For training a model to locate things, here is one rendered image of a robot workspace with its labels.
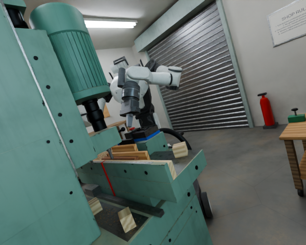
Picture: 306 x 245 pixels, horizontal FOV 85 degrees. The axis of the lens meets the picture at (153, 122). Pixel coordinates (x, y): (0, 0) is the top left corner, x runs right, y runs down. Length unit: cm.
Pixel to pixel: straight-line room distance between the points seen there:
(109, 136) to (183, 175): 31
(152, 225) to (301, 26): 311
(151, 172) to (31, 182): 29
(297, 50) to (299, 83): 47
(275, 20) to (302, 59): 68
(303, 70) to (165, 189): 303
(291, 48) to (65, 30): 305
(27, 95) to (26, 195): 23
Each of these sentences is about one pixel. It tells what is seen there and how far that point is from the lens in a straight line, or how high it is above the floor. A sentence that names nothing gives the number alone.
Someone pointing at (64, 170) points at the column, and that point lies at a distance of 51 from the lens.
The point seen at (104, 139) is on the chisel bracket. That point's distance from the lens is 65.
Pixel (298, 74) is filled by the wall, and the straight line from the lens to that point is 333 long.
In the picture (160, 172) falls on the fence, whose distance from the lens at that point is 47.
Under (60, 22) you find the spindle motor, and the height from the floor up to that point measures 144.
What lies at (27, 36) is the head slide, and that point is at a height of 140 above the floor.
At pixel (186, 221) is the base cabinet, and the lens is 71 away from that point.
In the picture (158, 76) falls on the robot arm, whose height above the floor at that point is 122.
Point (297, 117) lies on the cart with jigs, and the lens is 188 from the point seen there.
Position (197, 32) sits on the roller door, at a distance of 381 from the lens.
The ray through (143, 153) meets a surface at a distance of 60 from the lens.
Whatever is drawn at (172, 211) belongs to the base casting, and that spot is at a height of 75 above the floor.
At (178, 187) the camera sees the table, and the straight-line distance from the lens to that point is 50.
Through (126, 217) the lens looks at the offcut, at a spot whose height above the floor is 84.
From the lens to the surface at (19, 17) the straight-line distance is 70.
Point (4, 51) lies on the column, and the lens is 54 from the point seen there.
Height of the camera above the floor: 113
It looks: 8 degrees down
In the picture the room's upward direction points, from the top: 19 degrees counter-clockwise
